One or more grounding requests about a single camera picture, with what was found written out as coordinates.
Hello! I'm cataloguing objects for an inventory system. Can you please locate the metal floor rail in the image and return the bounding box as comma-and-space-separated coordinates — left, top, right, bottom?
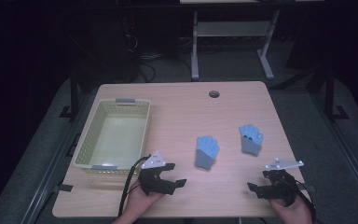
20, 92, 90, 224
310, 92, 358, 208

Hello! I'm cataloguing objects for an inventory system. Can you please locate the blue glove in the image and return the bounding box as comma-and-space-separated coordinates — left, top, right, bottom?
194, 135, 221, 172
238, 123, 265, 157

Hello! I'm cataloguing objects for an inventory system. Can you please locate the person's right hand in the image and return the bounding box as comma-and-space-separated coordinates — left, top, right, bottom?
268, 193, 314, 224

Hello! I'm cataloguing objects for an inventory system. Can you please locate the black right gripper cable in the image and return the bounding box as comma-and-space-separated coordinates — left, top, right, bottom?
294, 182, 319, 224

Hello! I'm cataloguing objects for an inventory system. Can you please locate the person's left hand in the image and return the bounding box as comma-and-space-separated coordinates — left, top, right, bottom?
126, 186, 166, 224

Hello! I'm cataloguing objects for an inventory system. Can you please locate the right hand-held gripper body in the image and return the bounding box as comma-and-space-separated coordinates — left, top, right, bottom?
255, 158, 305, 207

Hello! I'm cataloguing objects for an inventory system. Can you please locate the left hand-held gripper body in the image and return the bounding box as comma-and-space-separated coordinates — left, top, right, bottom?
138, 151, 176, 197

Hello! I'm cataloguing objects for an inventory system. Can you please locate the white metal table frame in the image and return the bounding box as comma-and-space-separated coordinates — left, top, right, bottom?
190, 8, 282, 81

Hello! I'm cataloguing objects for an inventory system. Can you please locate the pale yellow plastic basket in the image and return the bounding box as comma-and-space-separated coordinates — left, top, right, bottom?
73, 98, 152, 175

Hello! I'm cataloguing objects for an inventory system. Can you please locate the black metal stand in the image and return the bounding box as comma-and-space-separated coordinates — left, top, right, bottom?
322, 66, 351, 123
59, 66, 79, 119

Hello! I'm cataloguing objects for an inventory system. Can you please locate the black floor cable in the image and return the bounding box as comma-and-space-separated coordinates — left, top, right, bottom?
136, 54, 157, 84

